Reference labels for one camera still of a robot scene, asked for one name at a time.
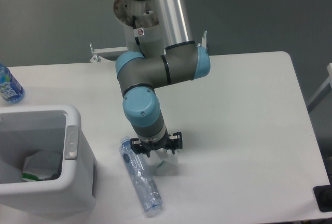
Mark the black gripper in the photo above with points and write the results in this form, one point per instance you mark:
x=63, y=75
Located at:
x=167, y=142

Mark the white and green paper carton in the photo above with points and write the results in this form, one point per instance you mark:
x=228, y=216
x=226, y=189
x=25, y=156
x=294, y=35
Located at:
x=162, y=163

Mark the clear crushed plastic bottle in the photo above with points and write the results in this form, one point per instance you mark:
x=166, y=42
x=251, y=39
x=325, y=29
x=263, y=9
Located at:
x=142, y=179

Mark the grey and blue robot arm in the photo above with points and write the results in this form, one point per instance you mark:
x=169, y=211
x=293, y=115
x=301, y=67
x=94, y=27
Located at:
x=139, y=76

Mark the white plastic trash can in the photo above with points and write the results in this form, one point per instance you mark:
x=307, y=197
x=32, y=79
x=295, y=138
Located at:
x=28, y=129

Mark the crumpled carton inside bin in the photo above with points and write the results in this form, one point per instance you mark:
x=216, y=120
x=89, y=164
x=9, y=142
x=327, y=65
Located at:
x=43, y=165

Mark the blue labelled water bottle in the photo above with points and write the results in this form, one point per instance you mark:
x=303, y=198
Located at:
x=11, y=89

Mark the black device at table edge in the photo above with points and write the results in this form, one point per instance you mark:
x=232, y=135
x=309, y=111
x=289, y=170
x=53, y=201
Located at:
x=323, y=197

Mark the white metal frame bracket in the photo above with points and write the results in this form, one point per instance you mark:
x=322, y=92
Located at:
x=103, y=54

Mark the white metal post with bolt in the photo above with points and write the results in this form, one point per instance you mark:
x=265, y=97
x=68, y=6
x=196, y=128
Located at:
x=204, y=40

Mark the white frame leg right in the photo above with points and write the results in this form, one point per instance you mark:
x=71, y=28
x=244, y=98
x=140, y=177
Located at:
x=321, y=92

